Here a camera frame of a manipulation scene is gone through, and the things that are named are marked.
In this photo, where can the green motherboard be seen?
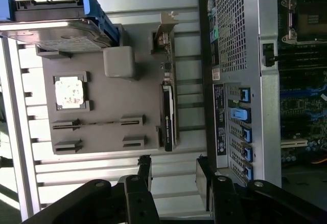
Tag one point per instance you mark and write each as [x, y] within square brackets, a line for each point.
[301, 106]

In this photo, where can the blue expansion slot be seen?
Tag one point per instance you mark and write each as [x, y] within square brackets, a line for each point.
[313, 92]

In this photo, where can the large light blue slot latch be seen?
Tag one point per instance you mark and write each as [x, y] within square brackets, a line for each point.
[238, 113]

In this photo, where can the silver CPU chip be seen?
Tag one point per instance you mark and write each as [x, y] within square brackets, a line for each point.
[69, 93]

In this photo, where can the CPU socket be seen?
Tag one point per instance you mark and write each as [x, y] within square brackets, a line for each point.
[311, 19]

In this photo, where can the black intrusion switch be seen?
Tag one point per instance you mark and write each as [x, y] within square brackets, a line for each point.
[268, 54]

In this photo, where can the white expansion slot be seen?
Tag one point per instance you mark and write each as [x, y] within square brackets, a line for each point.
[293, 143]

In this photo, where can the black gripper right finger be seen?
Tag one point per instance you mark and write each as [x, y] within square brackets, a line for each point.
[224, 203]

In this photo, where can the grey parts rack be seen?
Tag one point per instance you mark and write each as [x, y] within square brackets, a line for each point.
[110, 98]

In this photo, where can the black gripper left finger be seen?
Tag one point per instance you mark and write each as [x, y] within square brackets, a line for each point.
[138, 203]

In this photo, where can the green RAM stick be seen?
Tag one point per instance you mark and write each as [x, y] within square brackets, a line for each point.
[102, 123]

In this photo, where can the hard disk in blue carrier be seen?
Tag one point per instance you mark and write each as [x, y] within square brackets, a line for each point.
[51, 33]

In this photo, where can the black open PC case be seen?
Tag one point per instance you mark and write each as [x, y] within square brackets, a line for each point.
[268, 93]

